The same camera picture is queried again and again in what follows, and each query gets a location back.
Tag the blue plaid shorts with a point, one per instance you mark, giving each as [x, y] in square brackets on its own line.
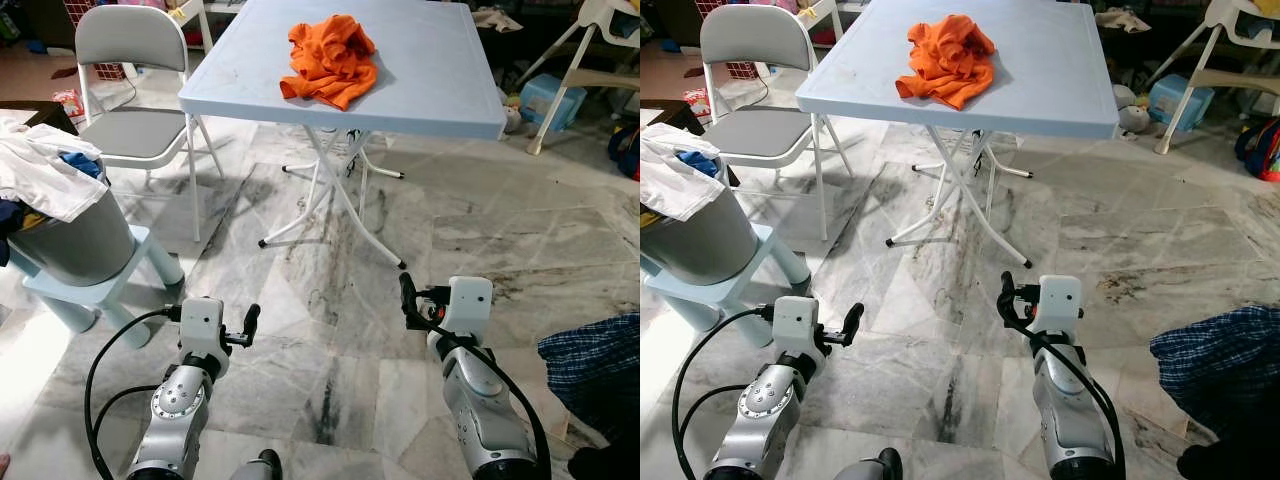
[1220, 365]
[595, 360]

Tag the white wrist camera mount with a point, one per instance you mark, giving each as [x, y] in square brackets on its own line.
[798, 322]
[468, 305]
[1058, 305]
[200, 322]

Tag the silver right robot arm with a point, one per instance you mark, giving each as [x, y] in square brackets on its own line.
[1065, 410]
[480, 410]

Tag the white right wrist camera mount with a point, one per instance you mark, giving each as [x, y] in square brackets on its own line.
[1058, 305]
[468, 305]

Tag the blue garment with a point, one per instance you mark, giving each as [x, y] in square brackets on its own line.
[707, 163]
[88, 165]

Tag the orange shirt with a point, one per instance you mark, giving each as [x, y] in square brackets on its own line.
[945, 65]
[330, 65]

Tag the silver black robot left leg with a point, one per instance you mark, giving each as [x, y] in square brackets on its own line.
[258, 468]
[870, 467]

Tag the cream white shirt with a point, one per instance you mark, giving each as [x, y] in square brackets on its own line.
[45, 175]
[680, 180]

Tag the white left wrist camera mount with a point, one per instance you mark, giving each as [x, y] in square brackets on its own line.
[798, 322]
[200, 322]

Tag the black crumpled garment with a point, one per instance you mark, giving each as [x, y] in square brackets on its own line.
[7, 230]

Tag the white baby high chair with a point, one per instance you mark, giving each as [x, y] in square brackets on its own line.
[1230, 75]
[590, 80]

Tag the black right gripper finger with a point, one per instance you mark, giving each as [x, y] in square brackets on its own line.
[408, 298]
[1007, 296]

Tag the red snack package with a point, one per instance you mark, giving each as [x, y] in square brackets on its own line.
[68, 104]
[698, 103]

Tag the light blue folding table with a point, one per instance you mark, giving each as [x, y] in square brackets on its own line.
[430, 70]
[1050, 70]

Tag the light blue plastic box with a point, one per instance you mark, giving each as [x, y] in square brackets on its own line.
[1182, 103]
[555, 103]

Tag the beige folded cloth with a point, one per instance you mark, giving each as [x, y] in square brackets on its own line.
[497, 18]
[1117, 18]

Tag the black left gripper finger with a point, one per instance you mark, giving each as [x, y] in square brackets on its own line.
[251, 320]
[854, 320]

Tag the grey laundry bin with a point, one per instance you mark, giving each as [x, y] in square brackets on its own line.
[80, 250]
[700, 250]

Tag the grey white folding chair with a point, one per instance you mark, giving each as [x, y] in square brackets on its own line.
[755, 40]
[130, 40]

